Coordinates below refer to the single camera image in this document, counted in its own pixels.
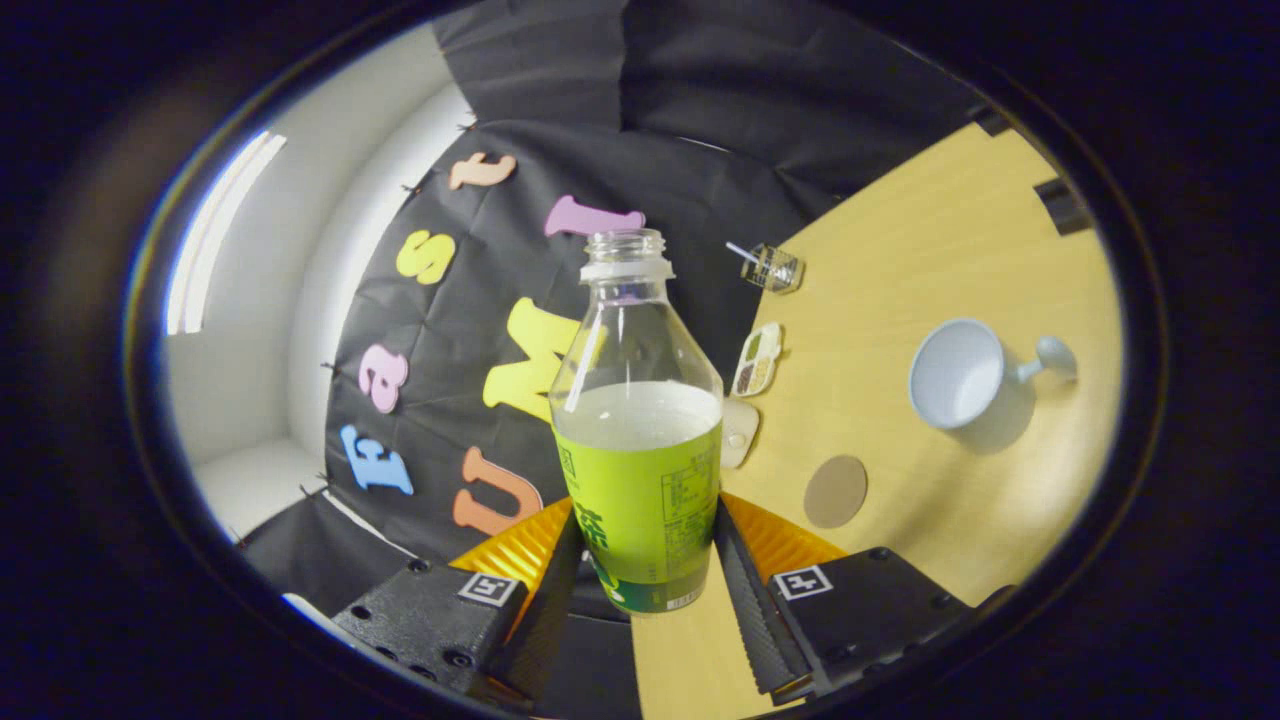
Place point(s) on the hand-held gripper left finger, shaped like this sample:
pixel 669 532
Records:
pixel 540 630

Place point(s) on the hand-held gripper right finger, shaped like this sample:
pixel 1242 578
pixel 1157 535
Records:
pixel 745 620

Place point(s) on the round brown coaster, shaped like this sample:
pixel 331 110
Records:
pixel 835 492

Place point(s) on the green label juice bottle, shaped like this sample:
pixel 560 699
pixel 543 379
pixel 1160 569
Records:
pixel 640 500

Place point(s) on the white cup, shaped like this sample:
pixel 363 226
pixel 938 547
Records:
pixel 955 375

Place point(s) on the white toaster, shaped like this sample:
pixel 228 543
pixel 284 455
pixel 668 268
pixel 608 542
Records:
pixel 740 432

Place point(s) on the white divided snack tray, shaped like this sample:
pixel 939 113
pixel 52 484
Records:
pixel 757 360

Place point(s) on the white straw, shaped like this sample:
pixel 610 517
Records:
pixel 738 249

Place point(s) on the wooden table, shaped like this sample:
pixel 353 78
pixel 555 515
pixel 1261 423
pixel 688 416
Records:
pixel 950 250

